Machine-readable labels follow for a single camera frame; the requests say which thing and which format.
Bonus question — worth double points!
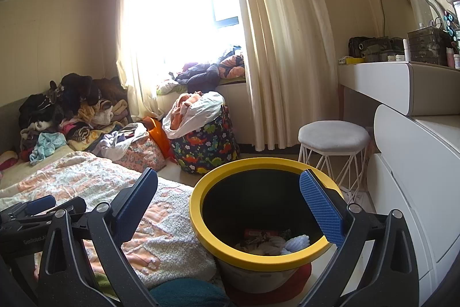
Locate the cream curtain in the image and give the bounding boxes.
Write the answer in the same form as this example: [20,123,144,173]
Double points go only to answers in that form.
[115,0,338,151]

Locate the dark cosmetic drawer organizer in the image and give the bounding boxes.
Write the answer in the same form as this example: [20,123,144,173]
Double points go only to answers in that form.
[408,26,451,66]

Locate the orange white tufted blanket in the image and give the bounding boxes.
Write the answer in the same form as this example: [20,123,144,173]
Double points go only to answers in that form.
[1,152,216,288]

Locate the dinosaur print laundry basket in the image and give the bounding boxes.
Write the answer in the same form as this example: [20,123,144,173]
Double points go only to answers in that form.
[170,105,239,175]

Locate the clothes on window sill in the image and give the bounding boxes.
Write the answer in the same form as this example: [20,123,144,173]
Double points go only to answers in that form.
[157,45,246,96]

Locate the white wire stool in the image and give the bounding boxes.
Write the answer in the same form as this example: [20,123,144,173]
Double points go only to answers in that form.
[298,120,370,202]

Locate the white bag with clothes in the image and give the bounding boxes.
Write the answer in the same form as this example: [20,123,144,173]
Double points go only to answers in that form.
[162,91,225,140]

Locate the dark bag on desk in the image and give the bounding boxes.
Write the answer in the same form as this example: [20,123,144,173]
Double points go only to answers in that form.
[348,37,404,62]

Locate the white vanity desk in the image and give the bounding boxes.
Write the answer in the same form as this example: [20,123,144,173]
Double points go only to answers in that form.
[338,62,459,304]

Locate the clothes pile on bed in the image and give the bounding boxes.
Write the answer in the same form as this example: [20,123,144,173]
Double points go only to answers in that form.
[19,73,148,165]

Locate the yellow rimmed trash bin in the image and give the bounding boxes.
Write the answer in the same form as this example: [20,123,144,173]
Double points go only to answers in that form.
[189,157,331,295]

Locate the heart shaped mirror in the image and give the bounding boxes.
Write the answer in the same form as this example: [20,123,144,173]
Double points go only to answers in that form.
[379,0,446,38]

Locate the floral pink pillow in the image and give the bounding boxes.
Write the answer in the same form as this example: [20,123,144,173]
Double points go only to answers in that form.
[115,136,166,173]

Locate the white foam fruit net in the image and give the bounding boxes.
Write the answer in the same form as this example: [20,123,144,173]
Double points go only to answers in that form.
[258,234,311,256]

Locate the orange bag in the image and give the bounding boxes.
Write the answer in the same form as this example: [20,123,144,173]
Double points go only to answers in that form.
[142,117,172,159]

